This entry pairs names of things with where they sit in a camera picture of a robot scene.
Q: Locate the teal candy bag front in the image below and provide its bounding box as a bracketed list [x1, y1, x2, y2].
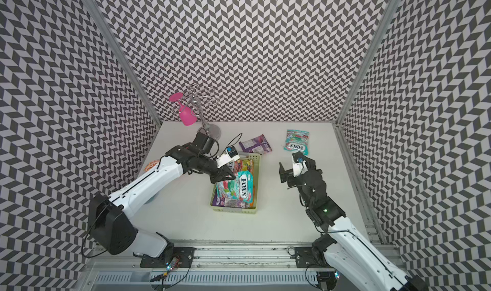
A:
[216, 171, 254, 203]

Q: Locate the teal candy bag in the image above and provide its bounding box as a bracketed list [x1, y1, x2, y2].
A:
[216, 171, 254, 203]
[284, 129, 310, 155]

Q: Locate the light green plastic basket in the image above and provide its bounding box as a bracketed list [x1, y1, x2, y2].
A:
[210, 154, 261, 214]

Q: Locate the teal candy bag back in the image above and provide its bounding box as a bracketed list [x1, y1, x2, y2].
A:
[284, 129, 310, 155]

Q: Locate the purple candy bag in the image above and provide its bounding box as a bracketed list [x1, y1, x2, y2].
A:
[210, 191, 255, 209]
[239, 134, 272, 155]

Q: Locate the pink orange candy bag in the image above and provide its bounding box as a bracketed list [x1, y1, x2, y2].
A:
[231, 159, 254, 173]

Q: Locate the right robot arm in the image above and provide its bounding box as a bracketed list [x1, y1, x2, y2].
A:
[279, 152, 429, 290]

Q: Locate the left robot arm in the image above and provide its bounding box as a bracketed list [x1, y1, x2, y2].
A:
[88, 132, 240, 259]

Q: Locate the pink plastic wine glass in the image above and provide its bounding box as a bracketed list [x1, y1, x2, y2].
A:
[169, 93, 198, 126]

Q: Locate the orange patterned bowl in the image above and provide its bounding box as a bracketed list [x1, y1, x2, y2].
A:
[144, 160, 159, 173]

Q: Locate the chrome glass holder stand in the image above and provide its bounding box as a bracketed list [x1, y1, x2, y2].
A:
[187, 84, 221, 141]

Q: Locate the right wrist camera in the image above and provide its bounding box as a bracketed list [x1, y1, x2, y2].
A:
[292, 152, 308, 177]

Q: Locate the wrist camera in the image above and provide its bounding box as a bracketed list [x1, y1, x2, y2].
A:
[216, 146, 240, 168]
[292, 152, 308, 177]

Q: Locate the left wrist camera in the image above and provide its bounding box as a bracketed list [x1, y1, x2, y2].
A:
[216, 146, 240, 168]

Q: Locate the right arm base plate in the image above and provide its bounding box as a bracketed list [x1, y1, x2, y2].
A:
[294, 247, 329, 269]

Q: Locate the aluminium front rail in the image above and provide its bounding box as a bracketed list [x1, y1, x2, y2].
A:
[82, 240, 407, 273]

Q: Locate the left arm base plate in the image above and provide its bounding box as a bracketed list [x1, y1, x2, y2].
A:
[139, 247, 196, 269]

